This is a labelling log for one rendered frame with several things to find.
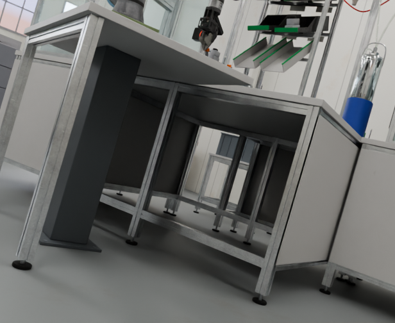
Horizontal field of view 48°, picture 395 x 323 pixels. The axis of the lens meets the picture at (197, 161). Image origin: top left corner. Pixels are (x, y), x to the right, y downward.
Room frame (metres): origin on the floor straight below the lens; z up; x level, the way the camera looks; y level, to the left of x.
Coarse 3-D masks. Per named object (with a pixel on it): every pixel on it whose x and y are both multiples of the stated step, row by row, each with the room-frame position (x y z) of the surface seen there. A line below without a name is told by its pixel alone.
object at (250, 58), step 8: (264, 40) 2.31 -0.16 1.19; (280, 40) 2.21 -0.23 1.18; (248, 48) 2.24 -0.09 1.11; (256, 48) 2.28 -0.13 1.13; (264, 48) 2.30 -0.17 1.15; (272, 48) 2.17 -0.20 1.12; (240, 56) 2.21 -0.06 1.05; (248, 56) 2.25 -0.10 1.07; (256, 56) 2.23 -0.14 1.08; (264, 56) 2.14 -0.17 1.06; (240, 64) 2.20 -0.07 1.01; (248, 64) 2.17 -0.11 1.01; (256, 64) 2.11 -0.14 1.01
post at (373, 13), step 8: (376, 0) 3.04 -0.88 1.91; (376, 8) 3.03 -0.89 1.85; (368, 16) 3.05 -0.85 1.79; (376, 16) 3.05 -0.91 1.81; (368, 24) 3.04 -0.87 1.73; (368, 32) 3.03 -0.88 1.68; (368, 40) 3.03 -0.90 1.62; (360, 48) 3.04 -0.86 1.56; (360, 56) 3.03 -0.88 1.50; (352, 72) 3.05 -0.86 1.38; (352, 80) 3.04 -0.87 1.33; (344, 104) 3.04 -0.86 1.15
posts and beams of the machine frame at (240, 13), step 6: (240, 0) 3.62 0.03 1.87; (246, 0) 3.62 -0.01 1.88; (240, 6) 3.62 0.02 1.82; (240, 12) 3.60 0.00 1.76; (240, 18) 3.61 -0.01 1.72; (234, 24) 3.62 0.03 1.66; (240, 24) 3.64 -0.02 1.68; (234, 30) 3.61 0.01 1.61; (234, 36) 3.60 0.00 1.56; (228, 42) 3.62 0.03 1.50; (234, 42) 3.62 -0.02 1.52; (228, 48) 3.62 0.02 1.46; (228, 54) 3.60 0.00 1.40; (228, 60) 3.62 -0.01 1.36
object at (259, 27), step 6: (264, 18) 2.29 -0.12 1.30; (270, 18) 2.31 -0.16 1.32; (276, 18) 2.35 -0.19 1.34; (282, 18) 2.37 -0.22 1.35; (288, 18) 2.21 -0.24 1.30; (264, 24) 2.29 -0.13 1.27; (270, 24) 2.32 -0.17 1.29; (276, 24) 2.36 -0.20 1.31; (282, 24) 2.19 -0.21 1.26; (252, 30) 2.19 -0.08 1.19; (258, 30) 2.16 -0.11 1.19; (264, 30) 2.14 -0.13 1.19; (270, 30) 2.13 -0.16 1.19
